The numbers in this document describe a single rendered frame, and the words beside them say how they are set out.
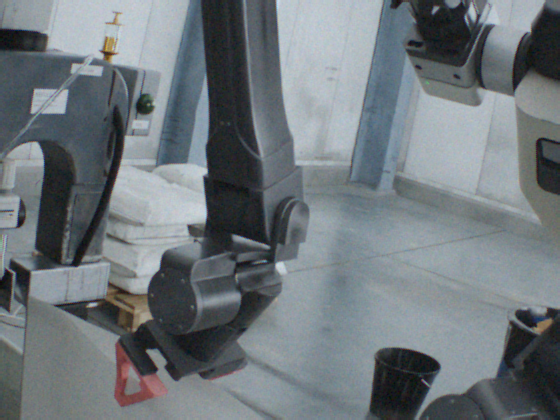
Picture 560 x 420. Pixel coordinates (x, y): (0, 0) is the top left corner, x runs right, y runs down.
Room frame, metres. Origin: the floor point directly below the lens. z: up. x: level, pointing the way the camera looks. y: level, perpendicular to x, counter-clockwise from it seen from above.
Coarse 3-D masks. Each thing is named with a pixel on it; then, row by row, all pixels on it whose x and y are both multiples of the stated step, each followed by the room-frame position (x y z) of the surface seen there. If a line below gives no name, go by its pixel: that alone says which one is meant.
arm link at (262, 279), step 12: (240, 264) 0.69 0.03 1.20; (252, 264) 0.69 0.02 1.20; (264, 264) 0.70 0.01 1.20; (240, 276) 0.67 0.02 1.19; (252, 276) 0.68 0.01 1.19; (264, 276) 0.70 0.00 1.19; (276, 276) 0.71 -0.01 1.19; (240, 288) 0.66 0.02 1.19; (252, 288) 0.67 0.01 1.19; (264, 288) 0.69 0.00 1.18; (276, 288) 0.70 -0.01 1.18; (240, 300) 0.68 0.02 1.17; (252, 300) 0.68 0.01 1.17; (264, 300) 0.68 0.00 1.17; (240, 312) 0.69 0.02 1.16; (252, 312) 0.69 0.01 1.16; (228, 324) 0.69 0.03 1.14; (240, 324) 0.69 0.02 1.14
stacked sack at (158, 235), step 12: (108, 228) 3.62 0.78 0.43; (120, 228) 3.56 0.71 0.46; (132, 228) 3.58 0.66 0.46; (144, 228) 3.62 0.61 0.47; (156, 228) 3.68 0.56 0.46; (168, 228) 3.73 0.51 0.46; (180, 228) 3.79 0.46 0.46; (132, 240) 3.55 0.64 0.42; (144, 240) 3.61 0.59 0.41; (156, 240) 3.66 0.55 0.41; (168, 240) 3.72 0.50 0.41; (180, 240) 3.79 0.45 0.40
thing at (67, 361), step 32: (32, 320) 0.86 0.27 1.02; (64, 320) 0.83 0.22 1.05; (32, 352) 0.86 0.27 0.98; (64, 352) 0.83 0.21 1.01; (96, 352) 0.77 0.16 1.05; (32, 384) 0.86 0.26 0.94; (64, 384) 0.82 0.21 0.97; (96, 384) 0.76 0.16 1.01; (128, 384) 0.72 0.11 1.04; (192, 384) 0.76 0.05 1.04; (32, 416) 0.86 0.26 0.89; (64, 416) 0.82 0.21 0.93; (96, 416) 0.76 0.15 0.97; (128, 416) 0.71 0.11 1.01; (160, 416) 0.69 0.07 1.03; (192, 416) 0.67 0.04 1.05; (224, 416) 0.73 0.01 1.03; (256, 416) 0.70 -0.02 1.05
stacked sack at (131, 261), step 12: (108, 240) 3.61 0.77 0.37; (120, 240) 3.63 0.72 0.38; (192, 240) 3.94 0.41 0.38; (108, 252) 3.55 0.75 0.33; (120, 252) 3.52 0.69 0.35; (132, 252) 3.50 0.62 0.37; (144, 252) 3.55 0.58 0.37; (156, 252) 3.61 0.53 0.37; (120, 264) 3.47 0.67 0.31; (132, 264) 3.46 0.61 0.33; (144, 264) 3.46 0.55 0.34; (156, 264) 3.52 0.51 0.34; (132, 276) 3.45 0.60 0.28; (144, 276) 3.48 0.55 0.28
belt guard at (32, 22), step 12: (0, 0) 0.74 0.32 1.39; (12, 0) 0.78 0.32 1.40; (24, 0) 0.82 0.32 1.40; (36, 0) 0.87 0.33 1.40; (48, 0) 0.92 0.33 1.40; (0, 12) 0.74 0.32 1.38; (12, 12) 0.78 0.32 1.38; (24, 12) 0.83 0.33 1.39; (36, 12) 0.88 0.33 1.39; (48, 12) 0.94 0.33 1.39; (0, 24) 0.75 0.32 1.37; (12, 24) 0.79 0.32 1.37; (24, 24) 0.84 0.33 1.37; (36, 24) 0.89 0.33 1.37; (48, 24) 0.95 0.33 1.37
